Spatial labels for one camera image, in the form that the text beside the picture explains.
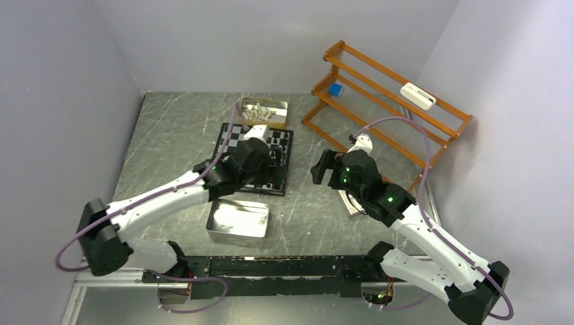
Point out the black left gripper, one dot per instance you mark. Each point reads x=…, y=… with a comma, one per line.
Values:
x=267, y=173

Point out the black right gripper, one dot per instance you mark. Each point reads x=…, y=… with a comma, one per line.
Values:
x=327, y=160

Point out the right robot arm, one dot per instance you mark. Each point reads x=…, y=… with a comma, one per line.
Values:
x=469, y=284

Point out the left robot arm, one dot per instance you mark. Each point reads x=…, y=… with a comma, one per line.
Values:
x=107, y=234

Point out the pile of white chess pieces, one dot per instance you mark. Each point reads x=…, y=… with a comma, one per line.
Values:
x=257, y=112

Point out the black and white chessboard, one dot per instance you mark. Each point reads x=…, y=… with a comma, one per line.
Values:
x=279, y=165

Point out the gold tin box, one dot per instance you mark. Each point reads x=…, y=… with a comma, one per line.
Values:
x=278, y=121

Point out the small white red box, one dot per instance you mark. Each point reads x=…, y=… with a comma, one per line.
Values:
x=352, y=206

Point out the silver tin box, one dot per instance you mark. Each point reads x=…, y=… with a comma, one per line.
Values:
x=238, y=219

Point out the orange wooden rack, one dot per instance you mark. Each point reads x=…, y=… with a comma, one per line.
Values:
x=407, y=139

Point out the blue cube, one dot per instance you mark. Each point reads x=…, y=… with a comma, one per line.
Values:
x=336, y=90

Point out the white rectangular device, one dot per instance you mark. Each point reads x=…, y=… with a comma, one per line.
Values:
x=418, y=96

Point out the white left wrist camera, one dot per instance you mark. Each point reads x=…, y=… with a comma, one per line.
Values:
x=260, y=132

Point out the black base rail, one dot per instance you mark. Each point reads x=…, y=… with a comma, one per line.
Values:
x=343, y=275

